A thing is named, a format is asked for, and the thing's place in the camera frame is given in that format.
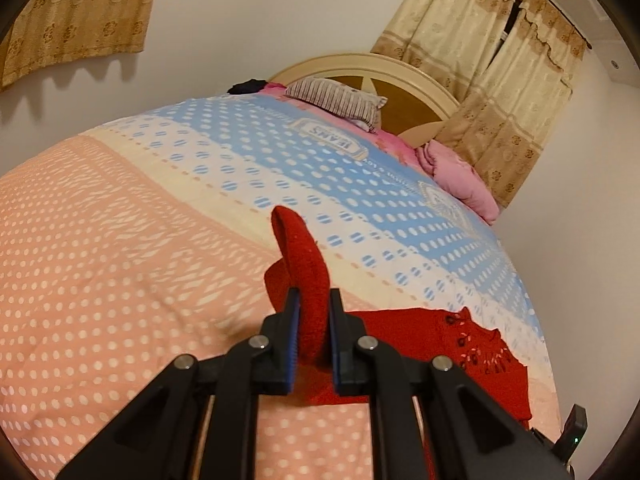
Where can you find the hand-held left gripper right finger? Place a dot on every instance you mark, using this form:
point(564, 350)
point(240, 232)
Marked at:
point(336, 355)

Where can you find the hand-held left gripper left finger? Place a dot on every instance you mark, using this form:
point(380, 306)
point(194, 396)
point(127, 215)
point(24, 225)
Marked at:
point(294, 340)

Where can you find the red knit sweater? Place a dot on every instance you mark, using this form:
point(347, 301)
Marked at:
point(305, 260)

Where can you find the dotted pink and blue bedsheet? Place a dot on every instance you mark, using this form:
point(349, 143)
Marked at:
point(125, 235)

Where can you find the pink quilt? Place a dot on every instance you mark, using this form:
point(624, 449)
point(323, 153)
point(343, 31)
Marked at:
point(460, 180)

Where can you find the striped pillow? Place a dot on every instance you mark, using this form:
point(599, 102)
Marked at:
point(335, 97)

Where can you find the cream wooden headboard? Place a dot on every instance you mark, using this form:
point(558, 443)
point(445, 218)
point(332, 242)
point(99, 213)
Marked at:
point(405, 110)

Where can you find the dark cloth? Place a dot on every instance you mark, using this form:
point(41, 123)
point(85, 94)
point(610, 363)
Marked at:
point(247, 87)

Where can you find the brown-hemmed window curtain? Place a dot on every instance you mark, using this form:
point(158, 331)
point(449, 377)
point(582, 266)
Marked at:
point(520, 110)

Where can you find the light cream window curtain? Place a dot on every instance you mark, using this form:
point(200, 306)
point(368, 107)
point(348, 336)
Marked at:
point(445, 20)

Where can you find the beige floral wall curtain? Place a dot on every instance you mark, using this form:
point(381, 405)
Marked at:
point(75, 15)

